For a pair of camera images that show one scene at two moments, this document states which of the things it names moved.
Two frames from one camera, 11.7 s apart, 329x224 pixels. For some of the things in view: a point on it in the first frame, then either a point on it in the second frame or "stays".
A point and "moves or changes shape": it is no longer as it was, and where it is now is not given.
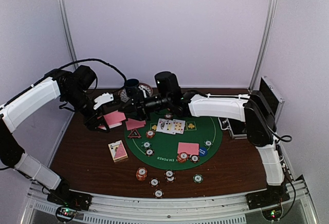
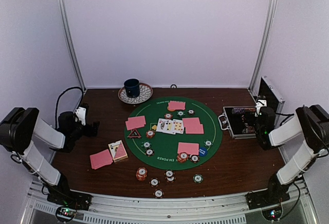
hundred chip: x=170 y=179 stays
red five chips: x=150 y=133 stays
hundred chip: x=169 y=173 stays
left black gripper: x=87 y=120 -> x=94 y=129
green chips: x=146 y=144 stays
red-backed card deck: x=114 y=119 -> x=101 y=159
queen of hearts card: x=166 y=126 moves or changes shape
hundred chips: x=194 y=159 stays
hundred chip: x=154 y=182 stays
